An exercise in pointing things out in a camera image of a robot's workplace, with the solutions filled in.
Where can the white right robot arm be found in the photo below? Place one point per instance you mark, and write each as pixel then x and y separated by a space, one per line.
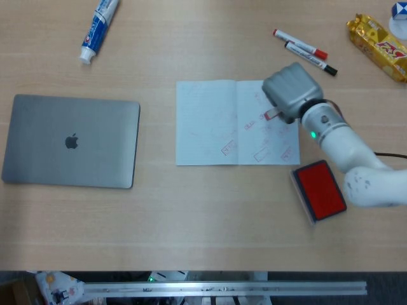
pixel 343 146

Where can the grey closed laptop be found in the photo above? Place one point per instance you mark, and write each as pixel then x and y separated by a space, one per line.
pixel 73 159

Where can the aluminium rail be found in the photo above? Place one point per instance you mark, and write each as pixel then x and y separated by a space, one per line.
pixel 222 287

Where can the gold snack packet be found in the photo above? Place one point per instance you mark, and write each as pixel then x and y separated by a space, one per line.
pixel 378 44

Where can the white round disc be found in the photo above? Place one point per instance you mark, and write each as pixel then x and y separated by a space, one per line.
pixel 399 29

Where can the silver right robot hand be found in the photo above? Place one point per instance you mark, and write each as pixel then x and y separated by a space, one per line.
pixel 292 90

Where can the red cap whiteboard marker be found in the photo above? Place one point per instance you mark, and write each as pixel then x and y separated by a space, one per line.
pixel 299 43

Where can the brown cardboard box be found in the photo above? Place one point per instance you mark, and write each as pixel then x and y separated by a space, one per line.
pixel 16 292

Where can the blue white toothpaste tube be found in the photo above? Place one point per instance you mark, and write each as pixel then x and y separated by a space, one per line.
pixel 97 28

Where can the printed white plastic bag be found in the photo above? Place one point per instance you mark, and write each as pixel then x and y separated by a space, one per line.
pixel 57 286

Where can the black cap whiteboard marker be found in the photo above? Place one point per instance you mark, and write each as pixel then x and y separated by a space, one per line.
pixel 313 60

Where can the red ink pad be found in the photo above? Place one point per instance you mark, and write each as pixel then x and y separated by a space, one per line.
pixel 321 190

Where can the small red white stamp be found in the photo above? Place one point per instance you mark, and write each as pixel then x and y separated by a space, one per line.
pixel 270 115

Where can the open white lined notebook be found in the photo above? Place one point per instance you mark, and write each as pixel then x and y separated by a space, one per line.
pixel 203 127

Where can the blue white cube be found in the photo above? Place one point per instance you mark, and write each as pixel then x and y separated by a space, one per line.
pixel 400 11

